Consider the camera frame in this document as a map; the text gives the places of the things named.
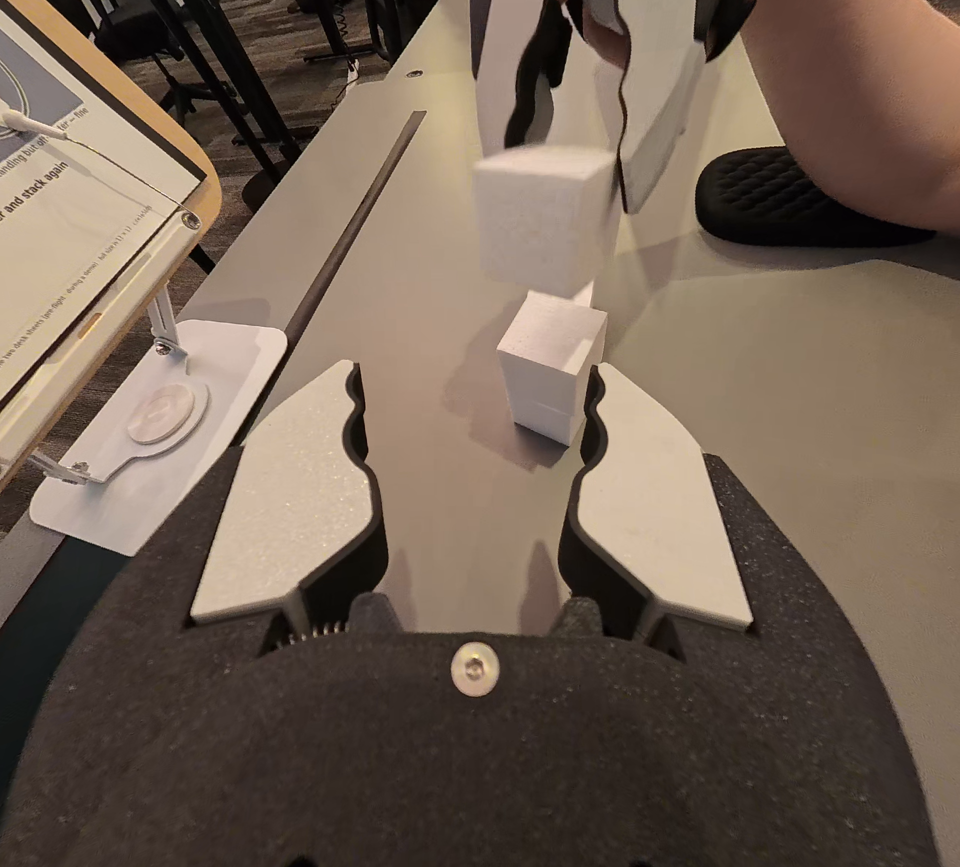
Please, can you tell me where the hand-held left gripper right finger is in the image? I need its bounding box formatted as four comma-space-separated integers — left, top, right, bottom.
558, 361, 754, 642

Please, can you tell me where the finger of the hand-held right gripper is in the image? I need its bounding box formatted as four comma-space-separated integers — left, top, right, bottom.
469, 0, 564, 161
613, 0, 710, 216

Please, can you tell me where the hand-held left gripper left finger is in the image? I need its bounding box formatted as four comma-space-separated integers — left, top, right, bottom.
189, 359, 390, 634

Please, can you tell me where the person's right forearm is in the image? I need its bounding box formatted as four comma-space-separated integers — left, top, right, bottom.
738, 0, 960, 236

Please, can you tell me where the person's right hand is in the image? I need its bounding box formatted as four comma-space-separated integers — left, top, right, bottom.
541, 0, 631, 71

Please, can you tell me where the white document stand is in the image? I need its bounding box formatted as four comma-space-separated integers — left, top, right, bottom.
0, 105, 291, 558

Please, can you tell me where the black mesh wrist rest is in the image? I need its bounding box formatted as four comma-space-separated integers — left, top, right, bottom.
696, 147, 939, 247

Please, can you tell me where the black floor stand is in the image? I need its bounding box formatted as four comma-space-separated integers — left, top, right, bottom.
105, 0, 305, 212

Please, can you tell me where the printed instruction sheet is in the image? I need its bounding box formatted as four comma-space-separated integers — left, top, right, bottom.
0, 0, 207, 407

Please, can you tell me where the black office chair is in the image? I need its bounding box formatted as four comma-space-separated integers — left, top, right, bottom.
45, 0, 219, 126

